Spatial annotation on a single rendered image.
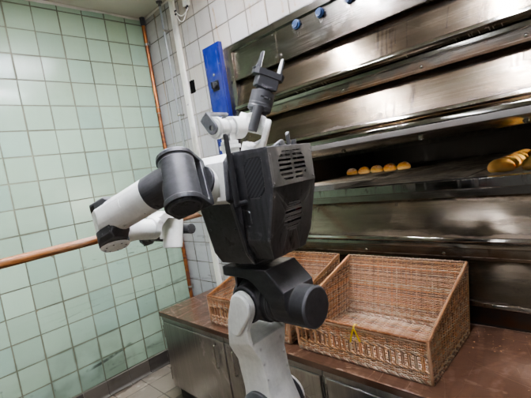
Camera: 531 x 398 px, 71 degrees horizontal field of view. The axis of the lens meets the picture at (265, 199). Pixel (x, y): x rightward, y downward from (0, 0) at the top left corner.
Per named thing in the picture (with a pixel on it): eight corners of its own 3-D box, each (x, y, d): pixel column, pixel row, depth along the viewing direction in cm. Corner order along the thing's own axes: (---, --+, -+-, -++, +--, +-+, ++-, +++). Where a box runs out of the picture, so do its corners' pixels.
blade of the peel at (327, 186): (333, 189, 189) (333, 184, 189) (258, 196, 227) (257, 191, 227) (367, 179, 215) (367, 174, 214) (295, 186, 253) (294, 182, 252)
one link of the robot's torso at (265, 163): (337, 244, 111) (320, 125, 108) (268, 283, 84) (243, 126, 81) (261, 243, 129) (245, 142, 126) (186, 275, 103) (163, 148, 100)
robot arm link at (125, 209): (81, 253, 94) (145, 215, 87) (71, 208, 98) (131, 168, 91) (117, 253, 105) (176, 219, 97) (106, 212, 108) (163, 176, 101)
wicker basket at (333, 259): (269, 290, 231) (262, 248, 229) (348, 303, 192) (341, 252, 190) (209, 323, 196) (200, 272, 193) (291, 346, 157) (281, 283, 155)
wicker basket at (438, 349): (355, 305, 189) (348, 253, 187) (478, 325, 150) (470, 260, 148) (296, 348, 155) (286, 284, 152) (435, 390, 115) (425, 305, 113)
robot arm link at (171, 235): (148, 247, 127) (166, 248, 119) (148, 215, 127) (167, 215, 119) (177, 245, 135) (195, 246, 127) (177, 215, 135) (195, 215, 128)
